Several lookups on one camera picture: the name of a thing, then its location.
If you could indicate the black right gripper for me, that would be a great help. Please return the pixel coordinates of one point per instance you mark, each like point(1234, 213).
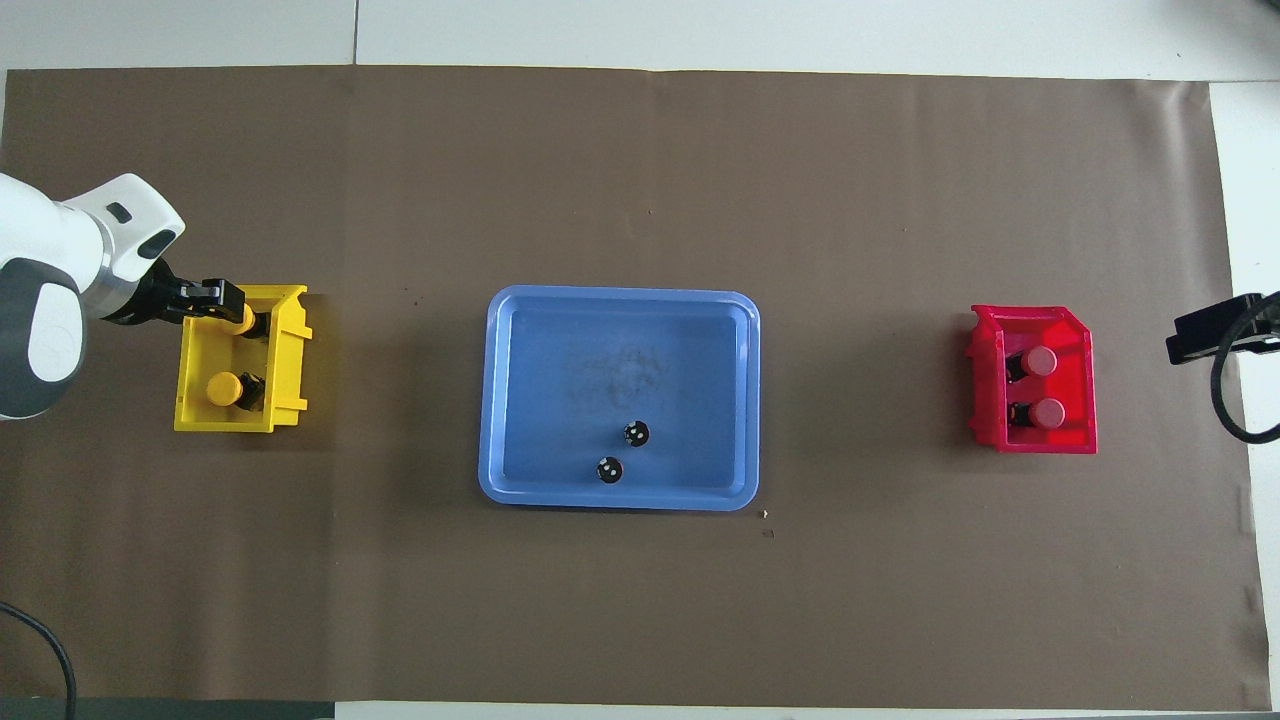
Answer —
point(1262, 322)

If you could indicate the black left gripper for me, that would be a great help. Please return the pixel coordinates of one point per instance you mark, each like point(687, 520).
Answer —
point(150, 298)

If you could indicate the yellow push button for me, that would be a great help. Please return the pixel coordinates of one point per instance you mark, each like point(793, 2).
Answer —
point(243, 320)
point(222, 388)

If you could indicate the red push button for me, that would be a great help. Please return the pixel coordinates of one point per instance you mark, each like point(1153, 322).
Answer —
point(1049, 412)
point(1040, 361)

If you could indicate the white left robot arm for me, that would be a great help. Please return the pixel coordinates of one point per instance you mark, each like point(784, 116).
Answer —
point(40, 330)

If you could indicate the yellow plastic bin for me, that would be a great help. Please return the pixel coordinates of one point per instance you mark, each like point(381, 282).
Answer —
point(195, 360)

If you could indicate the red plastic bin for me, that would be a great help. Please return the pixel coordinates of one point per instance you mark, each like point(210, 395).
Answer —
point(1075, 385)

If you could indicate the blue plastic tray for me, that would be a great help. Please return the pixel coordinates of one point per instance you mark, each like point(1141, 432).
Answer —
point(560, 380)

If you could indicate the black cylinder part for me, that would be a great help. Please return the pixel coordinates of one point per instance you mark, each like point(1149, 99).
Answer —
point(610, 469)
point(636, 433)

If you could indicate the brown paper table mat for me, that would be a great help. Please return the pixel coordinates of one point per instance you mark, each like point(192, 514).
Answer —
point(640, 150)

